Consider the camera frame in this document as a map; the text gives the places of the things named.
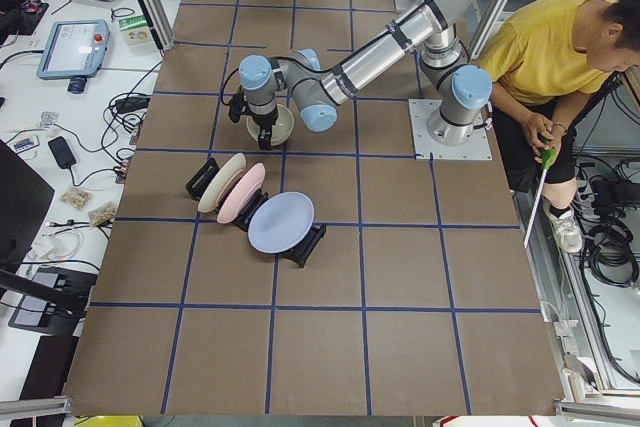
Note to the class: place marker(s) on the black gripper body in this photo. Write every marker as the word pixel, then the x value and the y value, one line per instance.
pixel 263 123

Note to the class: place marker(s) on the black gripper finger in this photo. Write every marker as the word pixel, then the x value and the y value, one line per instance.
pixel 264 139

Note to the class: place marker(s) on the cream ceramic bowl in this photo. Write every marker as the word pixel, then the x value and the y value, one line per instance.
pixel 280 130

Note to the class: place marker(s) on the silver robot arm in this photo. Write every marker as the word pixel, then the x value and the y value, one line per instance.
pixel 426 27

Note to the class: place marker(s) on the pink plate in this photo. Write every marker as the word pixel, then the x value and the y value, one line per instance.
pixel 241 194

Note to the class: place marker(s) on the cream plate in rack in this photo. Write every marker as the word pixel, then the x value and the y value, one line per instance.
pixel 221 183

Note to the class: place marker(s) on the lavender plate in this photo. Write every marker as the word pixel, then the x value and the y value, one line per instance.
pixel 281 222

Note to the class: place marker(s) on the green white carton box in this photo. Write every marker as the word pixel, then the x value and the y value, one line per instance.
pixel 135 30

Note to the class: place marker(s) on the black phone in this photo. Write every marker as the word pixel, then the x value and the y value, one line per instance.
pixel 62 152

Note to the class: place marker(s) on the near blue teach pendant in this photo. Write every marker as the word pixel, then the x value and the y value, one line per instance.
pixel 74 49

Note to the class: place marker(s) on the black monitor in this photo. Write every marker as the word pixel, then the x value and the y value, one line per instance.
pixel 25 201

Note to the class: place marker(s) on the person in yellow shirt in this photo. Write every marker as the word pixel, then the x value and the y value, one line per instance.
pixel 546 62

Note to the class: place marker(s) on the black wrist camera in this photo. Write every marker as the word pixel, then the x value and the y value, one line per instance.
pixel 238 106

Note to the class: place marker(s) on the green handled tool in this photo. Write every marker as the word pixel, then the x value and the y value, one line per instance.
pixel 547 155

